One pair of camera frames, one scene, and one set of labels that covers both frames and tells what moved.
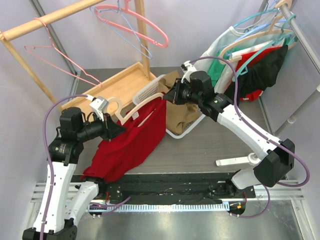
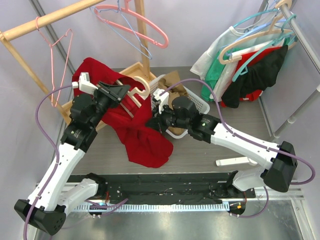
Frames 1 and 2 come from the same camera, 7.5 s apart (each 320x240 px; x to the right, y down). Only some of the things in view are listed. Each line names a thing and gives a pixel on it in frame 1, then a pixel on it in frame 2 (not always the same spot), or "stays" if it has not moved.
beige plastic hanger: (137, 110) to (132, 91)
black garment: (262, 75) stays
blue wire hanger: (93, 9) stays
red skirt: (115, 156) to (149, 145)
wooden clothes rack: (114, 97) stays
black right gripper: (175, 91) to (156, 122)
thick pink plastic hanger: (127, 9) stays
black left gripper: (111, 129) to (118, 91)
